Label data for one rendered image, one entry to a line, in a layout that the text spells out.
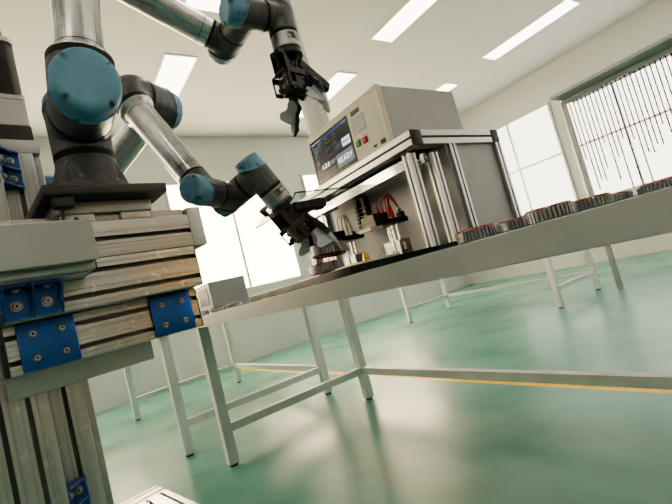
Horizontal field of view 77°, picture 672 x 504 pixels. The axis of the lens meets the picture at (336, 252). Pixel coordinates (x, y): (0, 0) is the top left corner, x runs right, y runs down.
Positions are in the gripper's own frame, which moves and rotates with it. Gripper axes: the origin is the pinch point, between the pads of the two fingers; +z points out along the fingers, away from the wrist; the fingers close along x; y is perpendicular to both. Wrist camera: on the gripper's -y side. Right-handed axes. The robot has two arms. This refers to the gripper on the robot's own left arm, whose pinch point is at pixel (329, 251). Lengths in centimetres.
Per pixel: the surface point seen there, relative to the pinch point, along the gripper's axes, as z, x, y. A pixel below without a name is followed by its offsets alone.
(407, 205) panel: 10.0, -1.3, -38.2
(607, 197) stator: 28, 57, -36
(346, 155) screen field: -16.1, -11.8, -39.4
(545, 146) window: 221, -245, -626
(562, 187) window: 286, -238, -589
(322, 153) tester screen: -22, -25, -43
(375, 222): 3.8, 3.1, -18.1
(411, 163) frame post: -5.0, 20.0, -28.1
